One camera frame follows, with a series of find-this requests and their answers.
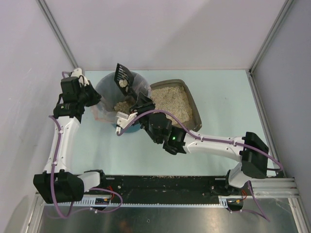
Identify brown litter box tray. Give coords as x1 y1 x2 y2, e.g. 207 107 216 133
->
151 79 202 132

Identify clear plastic bin liner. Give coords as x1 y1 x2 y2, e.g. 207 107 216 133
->
92 72 152 124

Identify small pale litter clump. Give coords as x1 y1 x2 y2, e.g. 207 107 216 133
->
119 79 128 88

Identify black litter scoop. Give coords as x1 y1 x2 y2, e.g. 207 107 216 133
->
114 63 137 99

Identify teal trash bin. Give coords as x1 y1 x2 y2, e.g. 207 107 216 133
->
111 123 141 134

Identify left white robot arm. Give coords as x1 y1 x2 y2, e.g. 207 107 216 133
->
33 74 104 204

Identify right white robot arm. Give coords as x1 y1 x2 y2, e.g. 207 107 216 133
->
130 93 268 188

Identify cat litter pellets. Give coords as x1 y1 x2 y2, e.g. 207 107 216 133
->
151 86 192 123

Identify dumped litter clumps pile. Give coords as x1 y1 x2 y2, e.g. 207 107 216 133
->
114 100 134 114

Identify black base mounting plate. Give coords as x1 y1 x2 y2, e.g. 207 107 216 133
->
80 175 253 207

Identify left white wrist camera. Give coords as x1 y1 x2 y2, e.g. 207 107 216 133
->
70 68 84 78

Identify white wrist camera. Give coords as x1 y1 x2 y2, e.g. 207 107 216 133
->
116 112 137 133
70 68 84 78

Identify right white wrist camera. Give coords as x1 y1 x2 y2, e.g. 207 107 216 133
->
116 112 137 133

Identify grey slotted cable duct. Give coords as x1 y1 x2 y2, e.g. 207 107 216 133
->
45 195 246 208

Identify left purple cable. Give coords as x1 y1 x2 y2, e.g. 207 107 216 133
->
48 71 122 218

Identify purple cable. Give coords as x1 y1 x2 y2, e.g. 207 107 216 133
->
48 71 122 218
116 110 285 223

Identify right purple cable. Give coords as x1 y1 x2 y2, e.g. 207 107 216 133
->
116 110 285 223

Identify aluminium frame rail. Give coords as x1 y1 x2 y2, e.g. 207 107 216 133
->
251 178 299 198

